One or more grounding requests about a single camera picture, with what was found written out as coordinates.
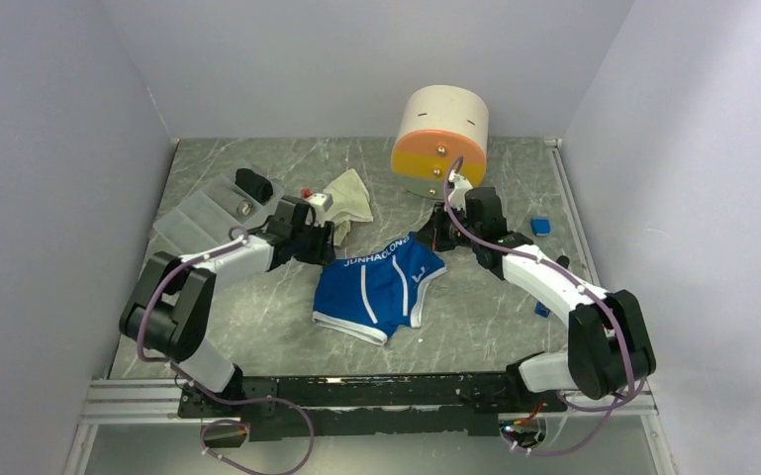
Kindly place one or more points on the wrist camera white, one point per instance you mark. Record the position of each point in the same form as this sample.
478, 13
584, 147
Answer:
319, 205
458, 186

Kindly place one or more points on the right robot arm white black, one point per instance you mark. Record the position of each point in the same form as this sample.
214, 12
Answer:
608, 352

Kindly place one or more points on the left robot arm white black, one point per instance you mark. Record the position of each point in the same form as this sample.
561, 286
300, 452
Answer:
168, 312

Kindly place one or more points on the black rolled sock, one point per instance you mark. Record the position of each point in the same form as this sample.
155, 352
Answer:
254, 185

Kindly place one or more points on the small blue block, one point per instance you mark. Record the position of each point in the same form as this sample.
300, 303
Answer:
540, 227

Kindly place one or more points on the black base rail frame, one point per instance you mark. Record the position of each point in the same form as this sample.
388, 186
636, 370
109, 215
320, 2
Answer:
276, 407

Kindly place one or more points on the small metal ring object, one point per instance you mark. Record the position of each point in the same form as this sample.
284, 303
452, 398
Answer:
245, 208

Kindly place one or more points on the clear plastic compartment tray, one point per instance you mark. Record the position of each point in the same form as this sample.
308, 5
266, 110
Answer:
203, 219

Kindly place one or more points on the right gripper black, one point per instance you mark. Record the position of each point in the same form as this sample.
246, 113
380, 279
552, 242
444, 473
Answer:
436, 237

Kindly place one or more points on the round drawer cabinet orange yellow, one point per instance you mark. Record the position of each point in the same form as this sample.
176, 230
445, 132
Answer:
440, 123

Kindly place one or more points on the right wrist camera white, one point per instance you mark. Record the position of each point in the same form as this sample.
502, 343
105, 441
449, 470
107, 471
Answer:
458, 186

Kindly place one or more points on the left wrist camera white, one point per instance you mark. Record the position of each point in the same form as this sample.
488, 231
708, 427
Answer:
319, 205

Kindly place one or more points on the cream yellow cloth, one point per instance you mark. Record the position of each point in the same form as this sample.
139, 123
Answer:
351, 204

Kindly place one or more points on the blue underwear white trim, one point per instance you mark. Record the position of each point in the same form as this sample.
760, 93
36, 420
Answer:
370, 296

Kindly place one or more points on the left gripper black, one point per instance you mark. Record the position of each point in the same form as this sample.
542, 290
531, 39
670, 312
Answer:
325, 252

